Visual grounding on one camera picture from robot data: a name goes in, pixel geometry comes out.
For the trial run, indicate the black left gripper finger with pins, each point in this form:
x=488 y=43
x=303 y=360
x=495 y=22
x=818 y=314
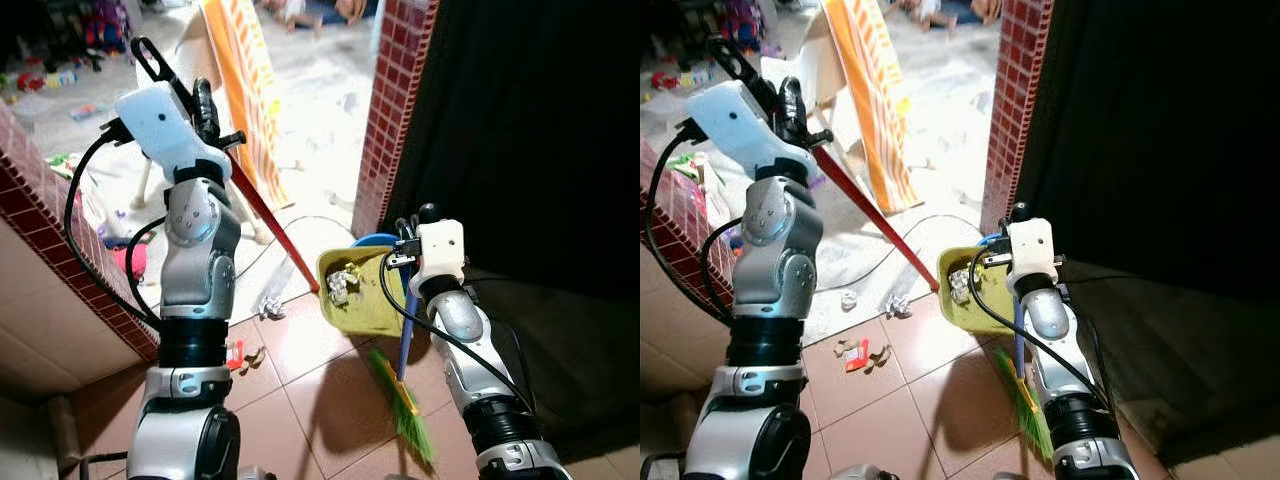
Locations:
x=740 y=68
x=793 y=105
x=160 y=68
x=207 y=105

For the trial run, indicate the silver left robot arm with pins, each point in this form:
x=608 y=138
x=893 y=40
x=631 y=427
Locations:
x=775 y=290
x=190 y=300

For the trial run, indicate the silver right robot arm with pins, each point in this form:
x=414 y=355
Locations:
x=470 y=350
x=1060 y=350

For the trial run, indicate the blue round plastic basin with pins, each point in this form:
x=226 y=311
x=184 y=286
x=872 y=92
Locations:
x=375 y=239
x=990 y=238

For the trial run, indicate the orange striped folded board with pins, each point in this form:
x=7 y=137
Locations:
x=250 y=90
x=875 y=90

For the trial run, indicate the crumpled white paper ball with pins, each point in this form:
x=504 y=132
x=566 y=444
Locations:
x=343 y=287
x=271 y=306
x=848 y=297
x=962 y=286
x=898 y=306

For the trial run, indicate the colourful toy pile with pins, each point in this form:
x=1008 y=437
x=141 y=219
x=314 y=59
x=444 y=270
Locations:
x=742 y=22
x=105 y=25

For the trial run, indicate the row of small toys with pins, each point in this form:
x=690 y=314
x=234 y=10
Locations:
x=40 y=80
x=672 y=78

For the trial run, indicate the green toy scrap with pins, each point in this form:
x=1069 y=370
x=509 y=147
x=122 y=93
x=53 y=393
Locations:
x=60 y=161
x=688 y=165

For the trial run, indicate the sitting person's legs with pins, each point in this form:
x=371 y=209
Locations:
x=310 y=10
x=945 y=10

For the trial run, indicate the pink plastic object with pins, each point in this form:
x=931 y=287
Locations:
x=130 y=262

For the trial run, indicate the brown litter scrap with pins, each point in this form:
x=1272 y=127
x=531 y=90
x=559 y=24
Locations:
x=880 y=355
x=255 y=355

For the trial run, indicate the red litter scrap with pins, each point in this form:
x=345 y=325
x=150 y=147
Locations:
x=856 y=355
x=236 y=356

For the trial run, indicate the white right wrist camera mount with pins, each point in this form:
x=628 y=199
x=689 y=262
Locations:
x=1033 y=250
x=442 y=250

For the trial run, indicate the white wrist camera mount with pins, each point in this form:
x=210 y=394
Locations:
x=1033 y=250
x=160 y=120
x=442 y=250
x=735 y=120

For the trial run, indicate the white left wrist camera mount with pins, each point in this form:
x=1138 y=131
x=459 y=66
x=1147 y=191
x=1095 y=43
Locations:
x=160 y=120
x=735 y=120

